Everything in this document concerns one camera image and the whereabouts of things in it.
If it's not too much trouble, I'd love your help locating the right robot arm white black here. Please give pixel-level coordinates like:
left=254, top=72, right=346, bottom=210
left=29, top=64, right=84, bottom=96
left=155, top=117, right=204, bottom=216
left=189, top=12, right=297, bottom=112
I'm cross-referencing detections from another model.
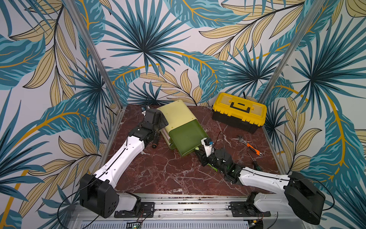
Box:
left=194, top=147, right=326, bottom=225

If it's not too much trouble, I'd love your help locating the right aluminium corner post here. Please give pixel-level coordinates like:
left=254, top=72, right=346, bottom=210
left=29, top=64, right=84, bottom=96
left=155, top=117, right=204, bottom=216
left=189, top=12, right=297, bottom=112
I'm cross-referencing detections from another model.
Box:
left=258, top=0, right=325, bottom=104

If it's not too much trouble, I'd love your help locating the green black screwdriver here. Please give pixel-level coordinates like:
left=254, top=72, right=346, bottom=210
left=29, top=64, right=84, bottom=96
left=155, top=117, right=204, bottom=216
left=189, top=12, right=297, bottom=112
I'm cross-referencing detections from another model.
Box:
left=248, top=152, right=262, bottom=171

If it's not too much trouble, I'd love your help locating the orange adjustable wrench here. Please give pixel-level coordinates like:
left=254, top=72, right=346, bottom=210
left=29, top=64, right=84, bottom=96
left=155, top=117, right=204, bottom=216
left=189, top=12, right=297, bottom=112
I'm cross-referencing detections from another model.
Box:
left=237, top=135, right=263, bottom=156

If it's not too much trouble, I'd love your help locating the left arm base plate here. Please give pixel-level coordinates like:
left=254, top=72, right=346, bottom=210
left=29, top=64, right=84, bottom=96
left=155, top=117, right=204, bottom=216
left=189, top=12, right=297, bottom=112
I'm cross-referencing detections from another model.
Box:
left=114, top=202, right=155, bottom=219

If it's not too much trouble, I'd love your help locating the yellow black toolbox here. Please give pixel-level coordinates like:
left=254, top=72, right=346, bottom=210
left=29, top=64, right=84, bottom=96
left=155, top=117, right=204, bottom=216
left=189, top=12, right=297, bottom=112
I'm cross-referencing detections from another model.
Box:
left=212, top=93, right=267, bottom=134

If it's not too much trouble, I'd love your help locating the green cookie packet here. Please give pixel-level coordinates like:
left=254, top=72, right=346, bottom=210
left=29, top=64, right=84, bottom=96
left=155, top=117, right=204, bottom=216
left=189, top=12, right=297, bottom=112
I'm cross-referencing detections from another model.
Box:
left=208, top=164, right=218, bottom=172

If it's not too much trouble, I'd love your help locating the pale green drawer cabinet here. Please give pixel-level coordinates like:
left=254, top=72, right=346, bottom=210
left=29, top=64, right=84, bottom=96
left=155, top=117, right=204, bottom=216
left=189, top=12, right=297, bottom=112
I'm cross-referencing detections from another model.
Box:
left=157, top=100, right=196, bottom=149

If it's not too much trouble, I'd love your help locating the aluminium front rail frame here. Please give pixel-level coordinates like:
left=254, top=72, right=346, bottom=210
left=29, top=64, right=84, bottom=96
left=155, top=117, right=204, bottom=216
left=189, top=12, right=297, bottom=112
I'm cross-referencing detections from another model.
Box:
left=65, top=193, right=315, bottom=229

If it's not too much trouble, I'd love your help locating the green top drawer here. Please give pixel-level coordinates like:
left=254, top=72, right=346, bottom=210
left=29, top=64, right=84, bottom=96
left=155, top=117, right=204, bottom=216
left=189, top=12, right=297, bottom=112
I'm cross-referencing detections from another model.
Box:
left=168, top=119, right=208, bottom=157

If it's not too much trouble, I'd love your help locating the left aluminium corner post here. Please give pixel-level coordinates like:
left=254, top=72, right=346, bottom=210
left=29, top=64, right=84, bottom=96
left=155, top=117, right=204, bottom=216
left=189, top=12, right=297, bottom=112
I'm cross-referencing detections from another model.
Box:
left=61, top=0, right=124, bottom=109

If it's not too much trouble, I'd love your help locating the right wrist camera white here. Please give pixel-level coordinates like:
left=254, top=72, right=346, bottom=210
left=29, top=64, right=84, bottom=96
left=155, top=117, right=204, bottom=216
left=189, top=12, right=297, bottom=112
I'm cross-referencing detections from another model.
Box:
left=201, top=137, right=214, bottom=157

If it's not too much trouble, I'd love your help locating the aluminium corner post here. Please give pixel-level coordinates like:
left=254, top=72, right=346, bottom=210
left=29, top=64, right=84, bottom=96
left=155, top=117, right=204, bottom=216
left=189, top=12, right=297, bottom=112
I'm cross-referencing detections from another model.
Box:
left=61, top=0, right=124, bottom=109
left=258, top=0, right=325, bottom=104

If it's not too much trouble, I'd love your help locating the black orange screwdriver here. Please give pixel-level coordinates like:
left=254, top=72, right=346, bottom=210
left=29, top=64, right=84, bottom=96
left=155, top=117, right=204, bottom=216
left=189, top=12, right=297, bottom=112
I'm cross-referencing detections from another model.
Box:
left=152, top=139, right=159, bottom=149

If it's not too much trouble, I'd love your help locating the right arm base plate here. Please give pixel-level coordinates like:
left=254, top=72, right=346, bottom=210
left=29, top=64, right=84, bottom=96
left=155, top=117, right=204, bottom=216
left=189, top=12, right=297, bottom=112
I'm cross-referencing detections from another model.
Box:
left=228, top=201, right=271, bottom=219

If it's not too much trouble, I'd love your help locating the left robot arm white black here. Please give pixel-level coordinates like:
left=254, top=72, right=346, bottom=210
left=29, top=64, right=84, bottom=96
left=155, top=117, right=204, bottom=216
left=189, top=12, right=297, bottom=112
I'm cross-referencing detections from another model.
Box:
left=79, top=108, right=168, bottom=218

